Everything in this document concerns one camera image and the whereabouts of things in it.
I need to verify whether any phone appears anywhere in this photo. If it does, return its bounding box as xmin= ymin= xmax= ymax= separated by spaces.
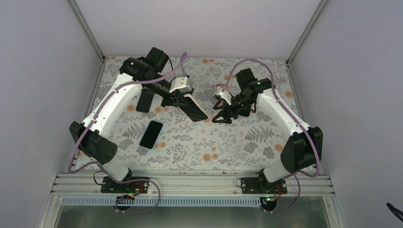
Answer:
xmin=139 ymin=120 xmax=163 ymax=150
xmin=179 ymin=94 xmax=208 ymax=122

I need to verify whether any bare black smartphone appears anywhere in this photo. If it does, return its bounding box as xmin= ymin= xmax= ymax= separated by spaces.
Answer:
xmin=136 ymin=88 xmax=154 ymax=113

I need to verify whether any dark phone case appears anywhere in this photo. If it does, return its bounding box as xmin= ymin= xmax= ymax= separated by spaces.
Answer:
xmin=237 ymin=104 xmax=256 ymax=117

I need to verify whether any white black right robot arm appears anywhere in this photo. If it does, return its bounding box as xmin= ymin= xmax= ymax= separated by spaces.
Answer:
xmin=212 ymin=68 xmax=323 ymax=193

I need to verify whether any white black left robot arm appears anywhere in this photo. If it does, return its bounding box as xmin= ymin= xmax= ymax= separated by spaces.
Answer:
xmin=68 ymin=48 xmax=189 ymax=192

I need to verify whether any phone in blue case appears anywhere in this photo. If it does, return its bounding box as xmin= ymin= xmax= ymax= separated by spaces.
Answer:
xmin=139 ymin=120 xmax=163 ymax=150

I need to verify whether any floral patterned table mat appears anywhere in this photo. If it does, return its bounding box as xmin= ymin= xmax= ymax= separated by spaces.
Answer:
xmin=108 ymin=57 xmax=297 ymax=171

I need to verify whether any black object at edge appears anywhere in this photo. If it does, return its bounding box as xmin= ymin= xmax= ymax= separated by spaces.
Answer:
xmin=386 ymin=202 xmax=403 ymax=222

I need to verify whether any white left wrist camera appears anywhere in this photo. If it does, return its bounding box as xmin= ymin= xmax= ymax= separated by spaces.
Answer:
xmin=169 ymin=76 xmax=193 ymax=94

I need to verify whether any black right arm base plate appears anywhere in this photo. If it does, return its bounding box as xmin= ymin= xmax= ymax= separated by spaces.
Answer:
xmin=240 ymin=169 xmax=288 ymax=194

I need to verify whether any perforated grey cable duct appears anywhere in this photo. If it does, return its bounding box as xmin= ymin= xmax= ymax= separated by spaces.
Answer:
xmin=60 ymin=196 xmax=261 ymax=207

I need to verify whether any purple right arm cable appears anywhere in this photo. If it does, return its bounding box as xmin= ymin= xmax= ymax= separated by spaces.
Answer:
xmin=217 ymin=58 xmax=322 ymax=215

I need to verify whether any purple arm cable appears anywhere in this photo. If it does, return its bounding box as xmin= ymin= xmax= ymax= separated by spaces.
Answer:
xmin=67 ymin=52 xmax=189 ymax=186
xmin=217 ymin=58 xmax=322 ymax=215

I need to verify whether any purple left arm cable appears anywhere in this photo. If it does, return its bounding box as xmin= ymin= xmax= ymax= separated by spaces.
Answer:
xmin=67 ymin=52 xmax=189 ymax=186

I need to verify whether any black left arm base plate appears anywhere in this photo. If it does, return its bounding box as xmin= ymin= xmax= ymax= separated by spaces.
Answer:
xmin=100 ymin=177 xmax=149 ymax=195

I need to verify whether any left aluminium corner post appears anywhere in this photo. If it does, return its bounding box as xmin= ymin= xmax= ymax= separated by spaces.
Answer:
xmin=67 ymin=0 xmax=105 ymax=62

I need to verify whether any aluminium corner post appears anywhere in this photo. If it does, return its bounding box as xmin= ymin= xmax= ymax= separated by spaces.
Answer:
xmin=67 ymin=0 xmax=105 ymax=62
xmin=287 ymin=0 xmax=327 ymax=65

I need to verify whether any right aluminium corner post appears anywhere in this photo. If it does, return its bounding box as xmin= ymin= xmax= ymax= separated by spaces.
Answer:
xmin=287 ymin=0 xmax=327 ymax=65

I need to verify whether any aluminium rail frame base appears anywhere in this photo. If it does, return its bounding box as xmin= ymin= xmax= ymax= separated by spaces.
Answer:
xmin=51 ymin=171 xmax=335 ymax=197

